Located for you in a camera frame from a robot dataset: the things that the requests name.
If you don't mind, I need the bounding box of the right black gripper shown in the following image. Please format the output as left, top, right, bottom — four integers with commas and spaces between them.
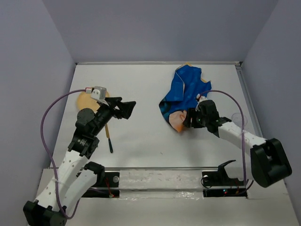
181, 107, 208, 128

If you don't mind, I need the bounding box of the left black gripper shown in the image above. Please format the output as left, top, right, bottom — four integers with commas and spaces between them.
92, 97, 135, 135

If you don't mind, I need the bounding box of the blue cartoon placemat cloth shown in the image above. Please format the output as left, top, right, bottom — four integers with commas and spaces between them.
159, 64, 212, 133

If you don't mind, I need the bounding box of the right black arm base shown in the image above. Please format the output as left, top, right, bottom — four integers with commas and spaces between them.
200, 160, 247, 198

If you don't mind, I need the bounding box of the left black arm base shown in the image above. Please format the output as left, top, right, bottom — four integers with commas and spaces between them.
83, 171, 120, 198

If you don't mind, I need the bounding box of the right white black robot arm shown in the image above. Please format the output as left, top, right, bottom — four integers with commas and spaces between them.
183, 99, 292, 188

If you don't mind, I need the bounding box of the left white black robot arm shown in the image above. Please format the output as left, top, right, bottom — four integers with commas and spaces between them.
23, 97, 136, 226

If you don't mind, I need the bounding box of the tan round plate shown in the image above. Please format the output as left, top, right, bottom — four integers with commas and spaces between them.
76, 92, 100, 112

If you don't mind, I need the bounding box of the clear plastic cup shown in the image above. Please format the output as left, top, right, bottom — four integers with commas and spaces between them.
231, 113, 248, 127

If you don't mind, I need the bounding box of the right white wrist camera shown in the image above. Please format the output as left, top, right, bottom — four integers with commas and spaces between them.
196, 94, 207, 103

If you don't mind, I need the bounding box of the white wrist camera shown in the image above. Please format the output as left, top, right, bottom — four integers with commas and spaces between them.
196, 94, 207, 103
91, 86, 107, 102

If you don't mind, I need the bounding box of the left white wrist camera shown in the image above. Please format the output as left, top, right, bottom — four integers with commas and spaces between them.
91, 86, 107, 102

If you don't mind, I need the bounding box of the gold knife dark handle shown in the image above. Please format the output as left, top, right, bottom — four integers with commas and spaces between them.
105, 124, 113, 153

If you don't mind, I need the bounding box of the metal table edge rail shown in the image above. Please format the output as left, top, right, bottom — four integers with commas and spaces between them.
75, 61, 242, 65

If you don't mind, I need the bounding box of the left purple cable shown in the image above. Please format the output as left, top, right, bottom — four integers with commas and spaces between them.
41, 87, 95, 219

